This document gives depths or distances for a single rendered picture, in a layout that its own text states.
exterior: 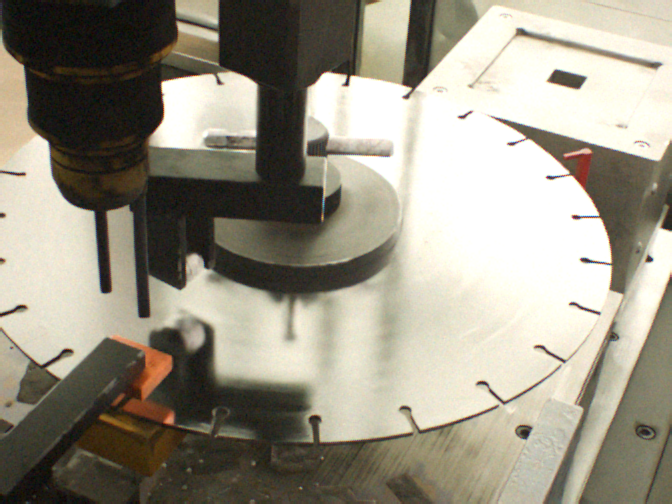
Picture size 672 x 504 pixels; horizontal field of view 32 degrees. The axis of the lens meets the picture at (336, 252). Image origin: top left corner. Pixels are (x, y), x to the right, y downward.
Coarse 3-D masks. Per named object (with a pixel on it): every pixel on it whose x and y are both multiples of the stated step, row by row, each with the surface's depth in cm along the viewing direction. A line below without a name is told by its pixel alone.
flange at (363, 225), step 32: (352, 160) 65; (352, 192) 61; (384, 192) 62; (224, 224) 59; (256, 224) 59; (288, 224) 59; (320, 224) 59; (352, 224) 59; (384, 224) 60; (224, 256) 58; (256, 256) 57; (288, 256) 57; (320, 256) 57; (352, 256) 57
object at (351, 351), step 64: (192, 128) 68; (384, 128) 69; (448, 128) 70; (0, 192) 62; (448, 192) 64; (512, 192) 65; (576, 192) 65; (0, 256) 57; (64, 256) 57; (128, 256) 58; (384, 256) 59; (448, 256) 59; (512, 256) 60; (576, 256) 60; (0, 320) 53; (64, 320) 53; (128, 320) 54; (192, 320) 54; (256, 320) 54; (320, 320) 55; (384, 320) 55; (448, 320) 55; (512, 320) 55; (576, 320) 56; (192, 384) 50; (256, 384) 51; (320, 384) 51; (384, 384) 51; (448, 384) 51; (512, 384) 52
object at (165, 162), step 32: (288, 96) 47; (256, 128) 49; (288, 128) 48; (160, 160) 51; (192, 160) 51; (224, 160) 51; (256, 160) 50; (288, 160) 49; (320, 160) 51; (160, 192) 50; (192, 192) 50; (224, 192) 50; (256, 192) 50; (288, 192) 50; (320, 192) 50; (160, 224) 51; (192, 224) 53; (160, 256) 52
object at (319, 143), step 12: (312, 120) 59; (204, 132) 58; (216, 132) 58; (228, 132) 58; (240, 132) 58; (252, 132) 58; (312, 132) 58; (324, 132) 58; (204, 144) 58; (216, 144) 58; (228, 144) 58; (240, 144) 58; (252, 144) 58; (312, 144) 57; (324, 144) 58; (336, 144) 58; (348, 144) 58; (360, 144) 58; (372, 144) 58; (384, 144) 58; (312, 156) 58; (324, 156) 58; (372, 156) 59; (384, 156) 59
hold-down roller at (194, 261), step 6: (186, 240) 54; (186, 246) 53; (192, 246) 53; (186, 252) 53; (192, 252) 53; (198, 252) 54; (186, 258) 53; (192, 258) 53; (198, 258) 53; (186, 264) 53; (192, 264) 53; (198, 264) 53; (186, 270) 53; (192, 270) 53; (198, 270) 54; (192, 276) 53
